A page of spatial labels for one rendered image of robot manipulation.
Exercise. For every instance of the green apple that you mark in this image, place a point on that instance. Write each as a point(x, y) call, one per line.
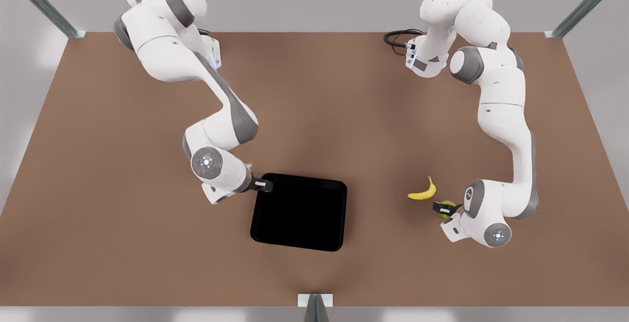
point(447, 204)

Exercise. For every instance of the black square tray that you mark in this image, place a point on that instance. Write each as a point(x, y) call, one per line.
point(300, 212)

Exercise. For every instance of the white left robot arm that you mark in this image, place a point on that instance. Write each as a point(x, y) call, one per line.
point(501, 96)

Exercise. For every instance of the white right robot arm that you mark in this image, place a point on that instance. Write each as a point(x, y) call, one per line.
point(167, 51)

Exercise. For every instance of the yellow banana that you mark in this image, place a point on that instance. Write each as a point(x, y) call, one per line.
point(425, 192)

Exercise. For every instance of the silver frame post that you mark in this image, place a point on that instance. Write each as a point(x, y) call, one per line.
point(42, 2)
point(585, 2)
point(315, 307)

